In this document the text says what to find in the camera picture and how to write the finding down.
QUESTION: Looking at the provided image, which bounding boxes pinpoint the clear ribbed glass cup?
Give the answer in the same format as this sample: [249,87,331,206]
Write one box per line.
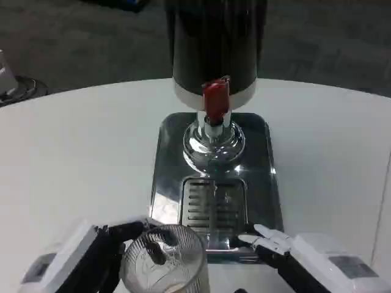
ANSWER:
[119,224,211,293]

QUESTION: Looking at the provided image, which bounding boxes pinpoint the slotted drip grid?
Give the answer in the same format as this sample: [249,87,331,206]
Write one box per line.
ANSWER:
[178,176,247,230]

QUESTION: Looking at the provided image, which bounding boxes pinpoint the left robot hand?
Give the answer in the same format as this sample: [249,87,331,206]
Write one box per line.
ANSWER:
[18,214,178,293]

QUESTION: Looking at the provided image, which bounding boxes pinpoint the black drink dispenser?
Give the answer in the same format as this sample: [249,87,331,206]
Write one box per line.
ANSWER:
[164,0,265,179]

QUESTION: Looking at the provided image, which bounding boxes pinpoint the black cable coil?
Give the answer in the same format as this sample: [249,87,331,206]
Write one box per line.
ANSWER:
[0,75,49,106]

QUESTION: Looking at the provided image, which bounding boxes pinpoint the steel drip tray base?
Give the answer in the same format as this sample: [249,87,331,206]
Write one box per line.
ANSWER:
[147,112,285,264]

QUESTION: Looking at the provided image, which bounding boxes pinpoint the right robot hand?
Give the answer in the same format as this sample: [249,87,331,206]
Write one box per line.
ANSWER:
[233,224,391,293]

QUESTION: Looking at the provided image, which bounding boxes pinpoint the red tap handle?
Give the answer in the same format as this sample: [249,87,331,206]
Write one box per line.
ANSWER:
[202,76,230,120]

